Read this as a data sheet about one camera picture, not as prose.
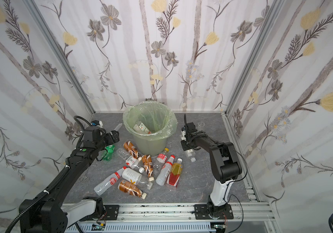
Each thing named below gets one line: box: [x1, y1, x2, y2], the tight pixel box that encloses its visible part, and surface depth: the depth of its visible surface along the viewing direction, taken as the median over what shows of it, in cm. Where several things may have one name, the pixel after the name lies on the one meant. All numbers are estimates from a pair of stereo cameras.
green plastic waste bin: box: [122, 100, 179, 157], surface depth 90 cm
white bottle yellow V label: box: [121, 167, 153, 191], surface depth 82 cm
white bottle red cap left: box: [93, 166, 128, 196], surface depth 82 cm
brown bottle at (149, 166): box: [141, 154, 155, 183], surface depth 88 cm
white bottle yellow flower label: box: [133, 121, 152, 135], surface depth 92 cm
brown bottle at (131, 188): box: [117, 179, 148, 200], surface depth 79 cm
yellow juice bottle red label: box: [166, 157, 183, 188], surface depth 83 cm
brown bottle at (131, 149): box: [123, 140, 142, 161], surface depth 95 cm
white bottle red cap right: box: [155, 154, 176, 186], surface depth 85 cm
